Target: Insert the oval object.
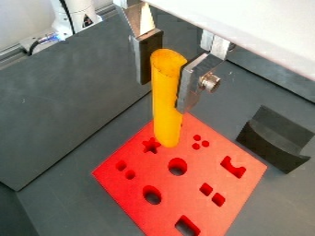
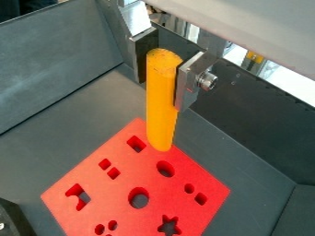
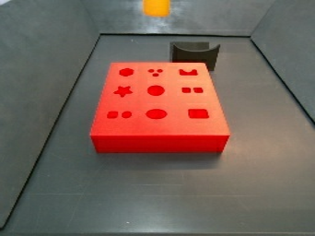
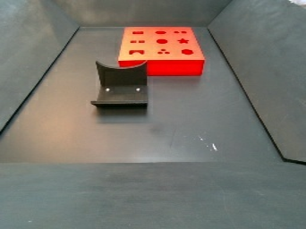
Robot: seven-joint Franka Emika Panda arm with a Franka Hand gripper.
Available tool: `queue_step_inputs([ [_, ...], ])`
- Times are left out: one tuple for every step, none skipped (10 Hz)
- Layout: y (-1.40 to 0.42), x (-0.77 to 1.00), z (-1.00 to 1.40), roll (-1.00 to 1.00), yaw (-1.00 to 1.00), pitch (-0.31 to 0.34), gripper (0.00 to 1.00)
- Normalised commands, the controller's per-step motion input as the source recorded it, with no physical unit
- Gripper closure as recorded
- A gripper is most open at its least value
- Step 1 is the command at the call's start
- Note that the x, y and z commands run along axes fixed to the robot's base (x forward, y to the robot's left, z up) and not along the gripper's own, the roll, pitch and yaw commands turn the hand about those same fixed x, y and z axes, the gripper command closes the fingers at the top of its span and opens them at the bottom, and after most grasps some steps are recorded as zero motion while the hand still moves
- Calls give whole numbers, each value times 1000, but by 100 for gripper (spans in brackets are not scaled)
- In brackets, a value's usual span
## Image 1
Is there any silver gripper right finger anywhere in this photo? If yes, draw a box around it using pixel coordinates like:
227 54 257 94
176 30 232 113

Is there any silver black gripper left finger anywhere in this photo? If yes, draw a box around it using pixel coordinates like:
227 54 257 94
113 1 164 85

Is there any yellow oval peg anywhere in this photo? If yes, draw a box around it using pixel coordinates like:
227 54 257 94
149 49 187 148

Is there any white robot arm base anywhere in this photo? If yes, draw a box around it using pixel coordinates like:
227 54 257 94
20 0 103 56

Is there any black curved holder block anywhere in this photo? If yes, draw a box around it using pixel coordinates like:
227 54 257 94
236 106 315 174

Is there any dark grey raised plate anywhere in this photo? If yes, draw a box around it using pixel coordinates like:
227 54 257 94
0 16 149 191

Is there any red shape sorting board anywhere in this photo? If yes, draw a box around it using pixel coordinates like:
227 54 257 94
92 114 267 236

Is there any aluminium rail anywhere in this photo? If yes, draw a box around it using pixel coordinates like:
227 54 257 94
0 0 113 66

